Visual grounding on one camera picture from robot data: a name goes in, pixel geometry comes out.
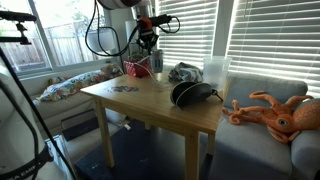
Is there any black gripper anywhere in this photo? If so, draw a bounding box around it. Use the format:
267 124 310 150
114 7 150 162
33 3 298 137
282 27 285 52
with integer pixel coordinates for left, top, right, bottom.
136 29 160 55

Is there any transparent plastic bucket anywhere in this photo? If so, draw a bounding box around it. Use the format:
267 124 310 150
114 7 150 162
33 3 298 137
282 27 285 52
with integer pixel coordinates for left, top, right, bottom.
202 55 233 92

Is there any white printed packet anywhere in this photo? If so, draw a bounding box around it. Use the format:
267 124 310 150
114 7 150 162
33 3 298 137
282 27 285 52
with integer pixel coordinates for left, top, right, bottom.
129 53 148 63

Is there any red dotted basket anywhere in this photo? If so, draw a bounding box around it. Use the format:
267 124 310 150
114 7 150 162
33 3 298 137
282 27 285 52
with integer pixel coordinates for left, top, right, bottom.
123 58 153 79

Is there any white window blind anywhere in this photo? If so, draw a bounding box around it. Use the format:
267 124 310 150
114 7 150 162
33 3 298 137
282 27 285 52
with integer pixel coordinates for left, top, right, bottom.
225 0 320 98
157 0 219 69

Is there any crumpled grey cloth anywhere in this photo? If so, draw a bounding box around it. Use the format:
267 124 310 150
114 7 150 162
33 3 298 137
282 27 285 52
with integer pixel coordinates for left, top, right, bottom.
168 61 204 84

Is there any colourful cards patch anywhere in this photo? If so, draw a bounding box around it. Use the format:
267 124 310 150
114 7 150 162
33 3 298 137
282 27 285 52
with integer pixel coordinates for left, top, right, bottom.
107 85 139 94

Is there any white hanging pot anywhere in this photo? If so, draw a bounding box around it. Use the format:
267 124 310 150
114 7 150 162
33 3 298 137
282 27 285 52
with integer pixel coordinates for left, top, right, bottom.
86 27 117 53

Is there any light wooden table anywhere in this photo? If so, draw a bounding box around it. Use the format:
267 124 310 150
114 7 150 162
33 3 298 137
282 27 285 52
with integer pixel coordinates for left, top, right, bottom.
79 69 232 180

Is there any white framed glass window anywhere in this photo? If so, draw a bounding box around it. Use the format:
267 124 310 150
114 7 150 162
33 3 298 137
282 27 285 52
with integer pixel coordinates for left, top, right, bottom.
0 0 113 73

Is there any colourful patterned cushion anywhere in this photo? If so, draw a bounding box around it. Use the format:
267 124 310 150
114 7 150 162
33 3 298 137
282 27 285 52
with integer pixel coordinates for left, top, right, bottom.
35 69 113 103

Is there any small yellow patterned cushion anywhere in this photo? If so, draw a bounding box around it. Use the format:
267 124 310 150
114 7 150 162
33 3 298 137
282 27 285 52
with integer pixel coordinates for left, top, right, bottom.
47 75 67 87

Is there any dark storage box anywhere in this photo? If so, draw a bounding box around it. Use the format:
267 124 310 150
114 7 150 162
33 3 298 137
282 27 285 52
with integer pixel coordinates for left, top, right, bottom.
60 109 100 143

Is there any dark rug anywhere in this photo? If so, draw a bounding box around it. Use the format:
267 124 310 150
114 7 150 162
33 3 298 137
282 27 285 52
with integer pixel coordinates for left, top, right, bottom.
73 119 214 180

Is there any grey sofa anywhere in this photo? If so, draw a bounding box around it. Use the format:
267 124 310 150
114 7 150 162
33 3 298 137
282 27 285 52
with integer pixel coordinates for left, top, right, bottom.
14 68 320 180

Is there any orange octopus plush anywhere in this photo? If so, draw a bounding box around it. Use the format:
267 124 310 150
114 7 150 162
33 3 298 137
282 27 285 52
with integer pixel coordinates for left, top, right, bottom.
221 90 320 144

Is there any thin white cord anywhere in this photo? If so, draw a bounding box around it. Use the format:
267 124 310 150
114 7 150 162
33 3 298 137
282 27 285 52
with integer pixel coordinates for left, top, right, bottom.
132 54 168 85

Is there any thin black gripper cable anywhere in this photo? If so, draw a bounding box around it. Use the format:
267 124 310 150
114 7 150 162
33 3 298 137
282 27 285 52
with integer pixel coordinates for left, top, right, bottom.
84 0 182 58

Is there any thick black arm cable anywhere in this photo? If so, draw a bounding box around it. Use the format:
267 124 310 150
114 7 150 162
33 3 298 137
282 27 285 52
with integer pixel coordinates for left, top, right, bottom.
0 46 78 180

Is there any metal frame robot stand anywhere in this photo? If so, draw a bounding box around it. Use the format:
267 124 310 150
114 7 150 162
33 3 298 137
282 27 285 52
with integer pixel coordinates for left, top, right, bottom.
44 134 74 180

